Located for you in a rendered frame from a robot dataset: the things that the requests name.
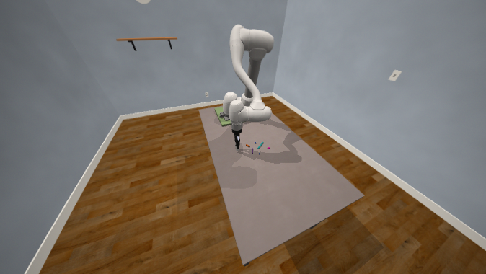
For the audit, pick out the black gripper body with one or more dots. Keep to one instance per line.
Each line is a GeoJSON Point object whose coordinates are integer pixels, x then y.
{"type": "Point", "coordinates": [236, 132]}

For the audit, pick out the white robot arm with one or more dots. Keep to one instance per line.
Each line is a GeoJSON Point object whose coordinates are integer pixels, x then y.
{"type": "Point", "coordinates": [249, 107]}

